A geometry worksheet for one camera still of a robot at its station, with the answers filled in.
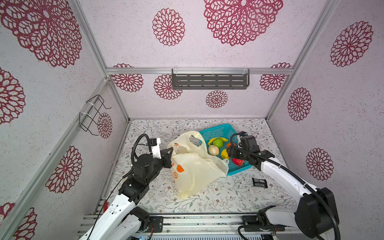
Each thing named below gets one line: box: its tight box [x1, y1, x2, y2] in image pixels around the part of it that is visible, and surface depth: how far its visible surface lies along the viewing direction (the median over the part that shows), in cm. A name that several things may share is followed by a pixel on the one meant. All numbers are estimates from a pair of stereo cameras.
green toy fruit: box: [213, 138, 224, 149], surface depth 102 cm
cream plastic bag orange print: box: [167, 131, 230, 200], surface depth 76 cm
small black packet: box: [252, 177, 268, 189], surface depth 87 cm
